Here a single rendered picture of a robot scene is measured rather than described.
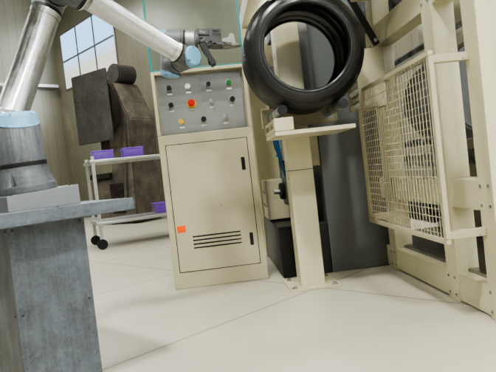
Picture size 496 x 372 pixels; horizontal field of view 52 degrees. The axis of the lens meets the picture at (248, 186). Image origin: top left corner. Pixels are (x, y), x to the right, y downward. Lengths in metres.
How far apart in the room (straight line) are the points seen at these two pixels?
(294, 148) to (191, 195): 0.69
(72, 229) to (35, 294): 0.23
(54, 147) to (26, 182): 10.90
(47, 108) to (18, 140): 10.96
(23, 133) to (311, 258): 1.57
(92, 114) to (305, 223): 6.27
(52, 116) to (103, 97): 4.50
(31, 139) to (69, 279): 0.47
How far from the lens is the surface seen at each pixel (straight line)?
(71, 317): 1.81
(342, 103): 2.35
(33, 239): 1.73
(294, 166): 2.66
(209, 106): 3.03
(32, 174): 1.78
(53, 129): 12.71
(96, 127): 8.49
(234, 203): 2.96
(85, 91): 8.69
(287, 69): 2.71
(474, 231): 2.02
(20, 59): 2.07
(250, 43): 2.34
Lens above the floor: 0.65
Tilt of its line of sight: 2 degrees down
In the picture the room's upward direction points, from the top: 6 degrees counter-clockwise
